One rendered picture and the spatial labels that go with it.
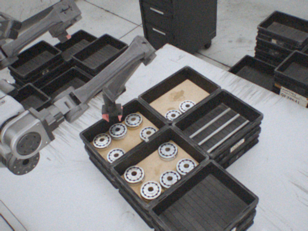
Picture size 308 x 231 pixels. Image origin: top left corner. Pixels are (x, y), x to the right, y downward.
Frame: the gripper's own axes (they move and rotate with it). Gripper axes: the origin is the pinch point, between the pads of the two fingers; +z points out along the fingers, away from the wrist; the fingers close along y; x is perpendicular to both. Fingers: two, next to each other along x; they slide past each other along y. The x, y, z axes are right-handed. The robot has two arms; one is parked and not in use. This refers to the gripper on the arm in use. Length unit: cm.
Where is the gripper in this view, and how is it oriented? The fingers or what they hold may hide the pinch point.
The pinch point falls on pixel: (114, 119)
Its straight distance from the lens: 195.7
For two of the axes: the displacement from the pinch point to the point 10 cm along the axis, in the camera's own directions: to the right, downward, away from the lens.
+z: 0.8, 6.7, 7.4
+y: -10.0, 0.8, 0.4
